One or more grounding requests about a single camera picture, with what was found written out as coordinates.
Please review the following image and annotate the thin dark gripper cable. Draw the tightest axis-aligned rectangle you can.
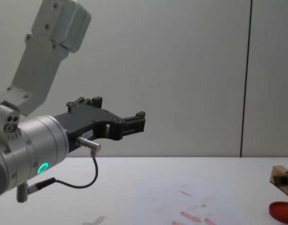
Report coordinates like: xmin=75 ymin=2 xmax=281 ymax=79
xmin=28 ymin=136 xmax=102 ymax=195

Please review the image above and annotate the red round lid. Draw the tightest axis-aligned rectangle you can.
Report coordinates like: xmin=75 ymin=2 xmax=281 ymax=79
xmin=268 ymin=201 xmax=288 ymax=224

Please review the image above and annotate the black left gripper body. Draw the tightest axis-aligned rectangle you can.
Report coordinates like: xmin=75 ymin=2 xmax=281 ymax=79
xmin=52 ymin=105 xmax=123 ymax=156

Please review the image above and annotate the small wooden box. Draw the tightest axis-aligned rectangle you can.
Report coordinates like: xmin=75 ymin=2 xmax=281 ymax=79
xmin=268 ymin=165 xmax=288 ymax=196

